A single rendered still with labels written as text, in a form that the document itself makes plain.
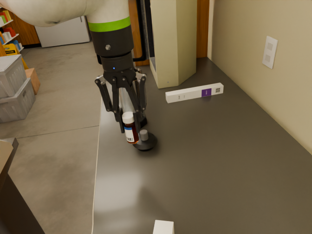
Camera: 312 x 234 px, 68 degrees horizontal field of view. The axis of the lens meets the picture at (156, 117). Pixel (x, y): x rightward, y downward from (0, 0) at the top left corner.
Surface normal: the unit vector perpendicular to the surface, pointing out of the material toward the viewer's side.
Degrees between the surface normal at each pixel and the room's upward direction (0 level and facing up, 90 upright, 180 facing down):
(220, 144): 0
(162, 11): 90
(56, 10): 117
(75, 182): 0
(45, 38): 90
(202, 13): 90
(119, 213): 1
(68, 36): 90
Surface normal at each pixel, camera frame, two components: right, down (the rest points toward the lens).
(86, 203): -0.08, -0.83
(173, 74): 0.16, 0.54
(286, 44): -0.98, 0.15
